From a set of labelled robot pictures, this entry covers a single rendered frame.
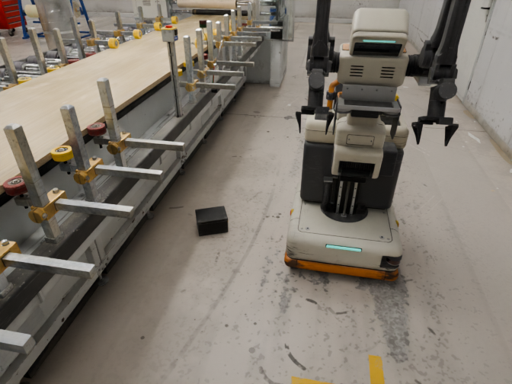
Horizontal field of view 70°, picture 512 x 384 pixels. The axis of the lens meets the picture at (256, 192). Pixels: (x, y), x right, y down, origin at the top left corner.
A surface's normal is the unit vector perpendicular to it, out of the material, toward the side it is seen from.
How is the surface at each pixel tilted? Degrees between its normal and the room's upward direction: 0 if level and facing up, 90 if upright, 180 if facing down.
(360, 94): 90
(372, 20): 42
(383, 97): 90
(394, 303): 0
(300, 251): 90
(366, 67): 98
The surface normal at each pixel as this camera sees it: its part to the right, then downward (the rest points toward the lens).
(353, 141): -0.19, 0.64
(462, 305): 0.00, -0.84
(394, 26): -0.13, -0.26
